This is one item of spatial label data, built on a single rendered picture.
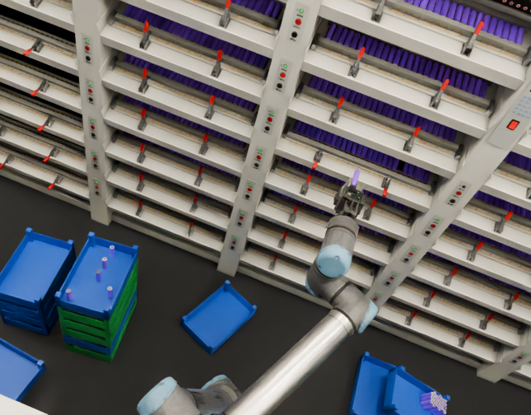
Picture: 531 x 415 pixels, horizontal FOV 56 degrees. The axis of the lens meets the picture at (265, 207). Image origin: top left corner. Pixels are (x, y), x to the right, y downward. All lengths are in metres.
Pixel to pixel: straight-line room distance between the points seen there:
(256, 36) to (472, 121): 0.72
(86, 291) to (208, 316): 0.66
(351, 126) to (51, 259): 1.37
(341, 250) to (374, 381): 1.25
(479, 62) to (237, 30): 0.72
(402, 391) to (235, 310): 0.85
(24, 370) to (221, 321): 0.85
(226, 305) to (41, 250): 0.87
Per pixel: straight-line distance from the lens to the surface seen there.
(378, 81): 1.64
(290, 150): 1.86
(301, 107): 1.75
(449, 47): 1.56
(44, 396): 2.34
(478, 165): 1.77
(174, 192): 2.35
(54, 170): 2.69
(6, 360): 2.42
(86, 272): 2.09
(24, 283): 2.29
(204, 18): 1.70
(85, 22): 1.93
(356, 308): 1.46
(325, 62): 1.64
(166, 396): 1.34
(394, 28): 1.54
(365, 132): 1.75
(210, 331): 2.42
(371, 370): 2.56
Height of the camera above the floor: 2.19
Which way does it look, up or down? 49 degrees down
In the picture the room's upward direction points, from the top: 19 degrees clockwise
